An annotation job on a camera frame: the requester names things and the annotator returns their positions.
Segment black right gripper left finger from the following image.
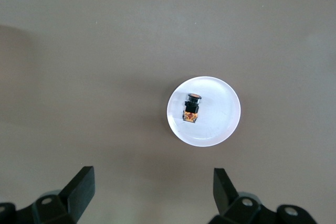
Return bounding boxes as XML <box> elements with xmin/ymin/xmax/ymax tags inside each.
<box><xmin>0</xmin><ymin>166</ymin><xmax>95</xmax><ymax>224</ymax></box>

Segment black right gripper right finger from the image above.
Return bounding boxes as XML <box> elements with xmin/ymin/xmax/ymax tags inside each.
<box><xmin>208</xmin><ymin>168</ymin><xmax>319</xmax><ymax>224</ymax></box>

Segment orange push button switch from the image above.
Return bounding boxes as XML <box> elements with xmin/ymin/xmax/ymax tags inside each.
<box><xmin>182</xmin><ymin>92</ymin><xmax>202</xmax><ymax>124</ymax></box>

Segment white round plate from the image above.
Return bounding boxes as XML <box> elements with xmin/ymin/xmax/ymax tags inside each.
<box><xmin>166</xmin><ymin>76</ymin><xmax>242</xmax><ymax>148</ymax></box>

